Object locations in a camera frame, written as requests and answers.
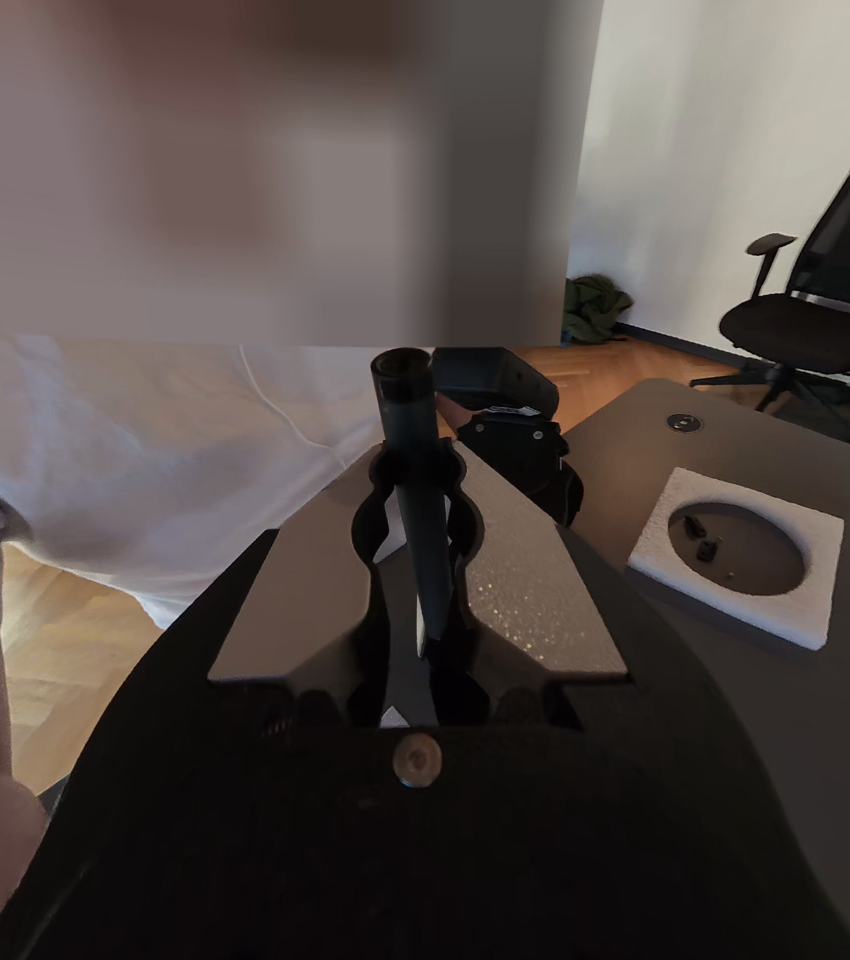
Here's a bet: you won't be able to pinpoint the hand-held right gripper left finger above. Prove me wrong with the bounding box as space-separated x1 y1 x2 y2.
207 442 396 727

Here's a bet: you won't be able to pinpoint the black mesh office chair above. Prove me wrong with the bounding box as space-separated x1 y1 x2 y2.
689 123 850 423

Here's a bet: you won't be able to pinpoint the wood edged desk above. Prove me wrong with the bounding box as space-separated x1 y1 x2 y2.
35 377 850 960

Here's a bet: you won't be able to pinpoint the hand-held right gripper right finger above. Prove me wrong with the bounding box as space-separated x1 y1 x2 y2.
432 439 628 727

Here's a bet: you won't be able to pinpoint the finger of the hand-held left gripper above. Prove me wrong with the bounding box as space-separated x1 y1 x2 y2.
374 497 431 660

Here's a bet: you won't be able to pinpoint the green cloth bundle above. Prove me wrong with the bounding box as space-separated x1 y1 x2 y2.
561 273 634 346

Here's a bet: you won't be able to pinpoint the white foam piece with cutout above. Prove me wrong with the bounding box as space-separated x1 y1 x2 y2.
626 466 846 652

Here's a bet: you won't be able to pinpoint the black precision screwdriver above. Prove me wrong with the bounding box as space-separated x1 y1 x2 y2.
370 347 457 661

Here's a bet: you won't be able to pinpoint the person in white shirt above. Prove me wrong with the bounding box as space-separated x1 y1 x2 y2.
0 330 435 687

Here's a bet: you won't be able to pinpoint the white wired earbuds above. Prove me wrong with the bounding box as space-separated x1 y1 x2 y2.
239 345 347 472

